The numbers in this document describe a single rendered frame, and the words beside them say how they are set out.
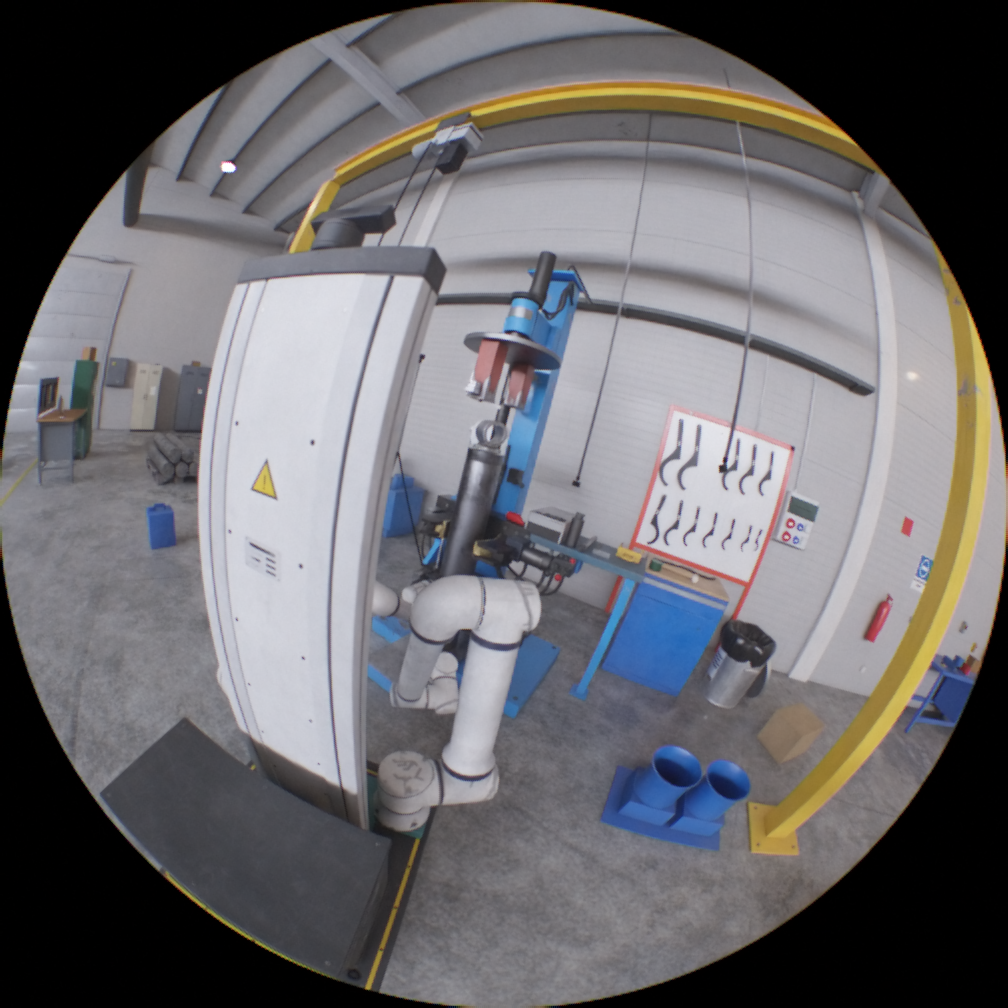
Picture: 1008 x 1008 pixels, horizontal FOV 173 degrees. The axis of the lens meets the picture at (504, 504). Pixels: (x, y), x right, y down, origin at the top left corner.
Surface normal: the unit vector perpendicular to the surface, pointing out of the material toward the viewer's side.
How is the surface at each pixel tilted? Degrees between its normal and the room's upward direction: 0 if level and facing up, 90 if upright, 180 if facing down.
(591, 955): 0
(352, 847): 0
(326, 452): 90
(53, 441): 90
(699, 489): 90
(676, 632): 90
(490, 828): 0
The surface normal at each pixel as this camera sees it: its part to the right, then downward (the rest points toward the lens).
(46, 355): 0.86, 0.31
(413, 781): 0.19, -0.92
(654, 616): -0.44, 0.07
